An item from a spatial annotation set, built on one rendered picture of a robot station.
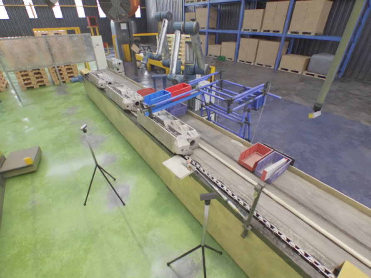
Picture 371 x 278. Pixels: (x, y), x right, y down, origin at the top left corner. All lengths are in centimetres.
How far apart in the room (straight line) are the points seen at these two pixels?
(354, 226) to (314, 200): 31
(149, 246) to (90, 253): 62
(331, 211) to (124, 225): 213
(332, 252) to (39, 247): 277
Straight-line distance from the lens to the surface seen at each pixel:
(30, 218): 312
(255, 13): 1187
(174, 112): 288
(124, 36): 853
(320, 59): 1032
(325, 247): 174
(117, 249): 237
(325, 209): 198
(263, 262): 180
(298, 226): 174
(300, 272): 159
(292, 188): 201
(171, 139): 200
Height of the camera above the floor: 206
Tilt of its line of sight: 33 degrees down
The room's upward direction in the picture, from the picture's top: straight up
